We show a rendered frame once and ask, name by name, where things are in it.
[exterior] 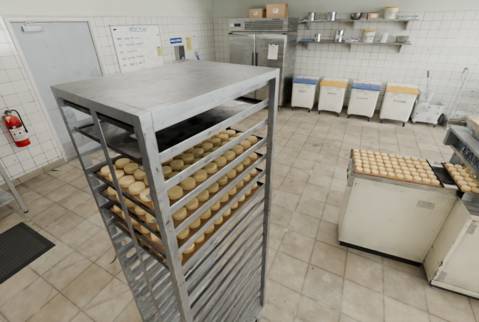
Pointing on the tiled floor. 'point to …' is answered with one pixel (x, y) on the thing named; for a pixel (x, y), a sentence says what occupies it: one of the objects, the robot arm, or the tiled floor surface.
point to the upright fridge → (274, 25)
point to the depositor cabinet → (456, 251)
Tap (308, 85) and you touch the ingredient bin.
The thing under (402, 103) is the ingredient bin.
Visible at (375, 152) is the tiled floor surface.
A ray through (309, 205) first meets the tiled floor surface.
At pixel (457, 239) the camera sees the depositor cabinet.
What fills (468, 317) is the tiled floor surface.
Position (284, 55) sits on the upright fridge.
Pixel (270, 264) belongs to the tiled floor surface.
